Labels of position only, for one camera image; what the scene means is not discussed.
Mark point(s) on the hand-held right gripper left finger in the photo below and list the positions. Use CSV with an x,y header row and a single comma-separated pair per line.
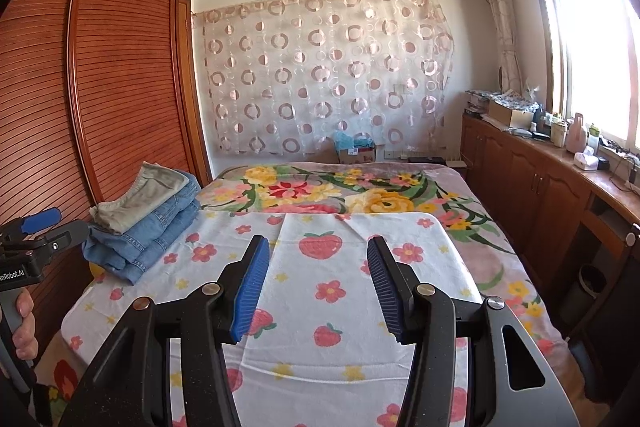
x,y
250,287

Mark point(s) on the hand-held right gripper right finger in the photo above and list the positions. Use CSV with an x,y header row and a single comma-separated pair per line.
x,y
387,287

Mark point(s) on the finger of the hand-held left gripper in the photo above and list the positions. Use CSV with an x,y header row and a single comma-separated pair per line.
x,y
70,232
42,218

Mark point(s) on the grey-green pants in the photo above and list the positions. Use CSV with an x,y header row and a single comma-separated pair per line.
x,y
145,197

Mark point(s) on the person's left hand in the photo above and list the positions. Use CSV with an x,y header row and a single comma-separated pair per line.
x,y
25,342

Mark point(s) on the white strawberry flower sheet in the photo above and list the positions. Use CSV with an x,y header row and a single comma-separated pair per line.
x,y
300,357

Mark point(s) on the cardboard box with blue bags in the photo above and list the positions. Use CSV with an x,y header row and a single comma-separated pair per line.
x,y
357,154

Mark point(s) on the wooden slatted wardrobe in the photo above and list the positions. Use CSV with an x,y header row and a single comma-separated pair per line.
x,y
115,82

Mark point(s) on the wooden side cabinet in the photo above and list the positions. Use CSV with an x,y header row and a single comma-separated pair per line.
x,y
525,187

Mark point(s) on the stack of books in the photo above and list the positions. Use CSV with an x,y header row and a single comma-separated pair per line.
x,y
475,104

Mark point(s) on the dark waste bin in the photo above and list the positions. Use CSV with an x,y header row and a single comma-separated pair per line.
x,y
594,282

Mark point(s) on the open cardboard box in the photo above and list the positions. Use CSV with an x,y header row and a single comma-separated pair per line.
x,y
507,114

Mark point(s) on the white jar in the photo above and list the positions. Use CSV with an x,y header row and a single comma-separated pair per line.
x,y
558,134

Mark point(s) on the sheer circle-patterned curtain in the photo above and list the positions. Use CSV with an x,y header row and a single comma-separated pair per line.
x,y
320,67

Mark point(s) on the white tissue box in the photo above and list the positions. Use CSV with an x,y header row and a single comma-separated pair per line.
x,y
585,161

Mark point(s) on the pink bottle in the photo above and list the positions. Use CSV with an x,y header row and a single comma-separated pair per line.
x,y
576,137

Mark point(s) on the small black box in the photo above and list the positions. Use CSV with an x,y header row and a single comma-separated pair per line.
x,y
603,164

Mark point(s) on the tied white window curtain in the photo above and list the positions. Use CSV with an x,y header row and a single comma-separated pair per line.
x,y
500,7

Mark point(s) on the wooden framed window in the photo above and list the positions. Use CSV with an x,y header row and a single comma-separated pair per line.
x,y
590,37

